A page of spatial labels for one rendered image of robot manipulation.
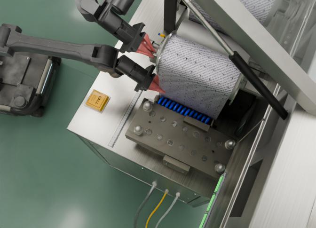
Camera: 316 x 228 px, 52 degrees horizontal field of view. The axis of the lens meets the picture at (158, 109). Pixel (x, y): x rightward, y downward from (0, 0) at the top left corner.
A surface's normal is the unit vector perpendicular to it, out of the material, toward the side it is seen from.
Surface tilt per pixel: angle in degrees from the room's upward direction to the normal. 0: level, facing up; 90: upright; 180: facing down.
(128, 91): 0
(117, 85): 0
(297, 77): 36
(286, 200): 0
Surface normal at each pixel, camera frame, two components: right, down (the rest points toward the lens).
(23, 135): 0.00, -0.32
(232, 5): 0.53, -0.01
